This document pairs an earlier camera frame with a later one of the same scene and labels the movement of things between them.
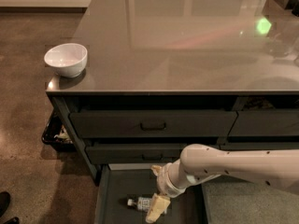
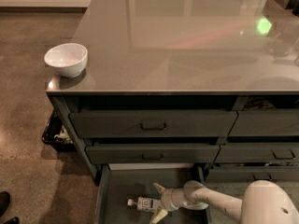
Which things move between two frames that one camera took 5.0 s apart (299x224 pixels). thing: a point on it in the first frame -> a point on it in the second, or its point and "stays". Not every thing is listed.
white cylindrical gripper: (164, 182) -> (167, 199)
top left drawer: (149, 124) stays
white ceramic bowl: (68, 60) stays
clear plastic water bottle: (143, 203) stays
